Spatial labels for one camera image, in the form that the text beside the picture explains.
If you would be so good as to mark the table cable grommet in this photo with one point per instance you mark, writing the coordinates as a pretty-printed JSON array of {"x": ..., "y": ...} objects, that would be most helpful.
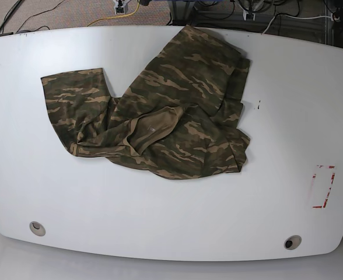
[
  {"x": 37, "y": 229},
  {"x": 292, "y": 242}
]

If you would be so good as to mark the camouflage t-shirt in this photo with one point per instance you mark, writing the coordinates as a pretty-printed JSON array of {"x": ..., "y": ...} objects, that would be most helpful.
[{"x": 178, "y": 119}]

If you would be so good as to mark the left table cable grommet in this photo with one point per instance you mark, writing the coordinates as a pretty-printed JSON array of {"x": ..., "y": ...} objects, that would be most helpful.
[{"x": 37, "y": 229}]

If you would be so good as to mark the red tape marking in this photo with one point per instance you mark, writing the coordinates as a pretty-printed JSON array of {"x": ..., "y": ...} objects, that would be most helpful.
[{"x": 322, "y": 182}]

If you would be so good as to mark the right table cable grommet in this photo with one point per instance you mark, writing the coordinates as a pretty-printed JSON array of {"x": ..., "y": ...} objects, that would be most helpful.
[{"x": 292, "y": 242}]

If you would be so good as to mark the grey metal stand base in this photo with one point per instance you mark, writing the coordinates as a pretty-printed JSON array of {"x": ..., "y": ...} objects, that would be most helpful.
[{"x": 185, "y": 13}]

